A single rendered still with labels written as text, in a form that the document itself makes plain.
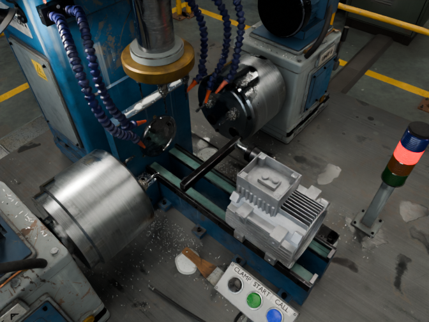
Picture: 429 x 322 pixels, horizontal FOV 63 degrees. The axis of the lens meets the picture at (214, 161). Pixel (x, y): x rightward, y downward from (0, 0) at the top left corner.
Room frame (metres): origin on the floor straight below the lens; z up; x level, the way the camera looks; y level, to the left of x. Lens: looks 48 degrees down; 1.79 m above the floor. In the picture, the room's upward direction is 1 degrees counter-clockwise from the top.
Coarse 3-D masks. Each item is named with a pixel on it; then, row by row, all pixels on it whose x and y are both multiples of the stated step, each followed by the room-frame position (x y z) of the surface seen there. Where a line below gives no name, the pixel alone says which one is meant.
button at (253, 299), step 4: (248, 296) 0.27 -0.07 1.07; (252, 296) 0.27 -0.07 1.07; (256, 296) 0.27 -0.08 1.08; (248, 300) 0.27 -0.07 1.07; (252, 300) 0.27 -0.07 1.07; (256, 300) 0.26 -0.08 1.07; (260, 300) 0.26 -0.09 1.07; (248, 304) 0.26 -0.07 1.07; (252, 304) 0.26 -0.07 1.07; (256, 304) 0.26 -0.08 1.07
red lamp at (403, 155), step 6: (396, 150) 0.62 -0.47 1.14; (402, 150) 0.60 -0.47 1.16; (408, 150) 0.59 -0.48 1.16; (396, 156) 0.61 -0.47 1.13; (402, 156) 0.59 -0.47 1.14; (408, 156) 0.59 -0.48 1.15; (414, 156) 0.58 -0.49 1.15; (420, 156) 0.59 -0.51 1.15; (402, 162) 0.59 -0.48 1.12; (408, 162) 0.58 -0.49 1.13; (414, 162) 0.58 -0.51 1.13
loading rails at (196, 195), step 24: (192, 168) 0.76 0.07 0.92; (168, 192) 0.69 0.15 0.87; (192, 192) 0.66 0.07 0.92; (216, 192) 0.69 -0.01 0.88; (192, 216) 0.62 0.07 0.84; (216, 216) 0.56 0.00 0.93; (216, 240) 0.55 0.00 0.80; (312, 240) 0.49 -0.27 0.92; (240, 264) 0.46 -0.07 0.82; (264, 264) 0.44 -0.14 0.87; (312, 264) 0.45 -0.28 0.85; (288, 288) 0.38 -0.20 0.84
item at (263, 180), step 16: (256, 160) 0.59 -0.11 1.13; (272, 160) 0.59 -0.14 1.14; (240, 176) 0.53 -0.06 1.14; (256, 176) 0.56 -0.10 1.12; (272, 176) 0.55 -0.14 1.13; (288, 176) 0.55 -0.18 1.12; (240, 192) 0.53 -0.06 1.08; (256, 192) 0.50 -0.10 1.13; (272, 192) 0.51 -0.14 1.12; (288, 192) 0.49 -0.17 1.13; (272, 208) 0.46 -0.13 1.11
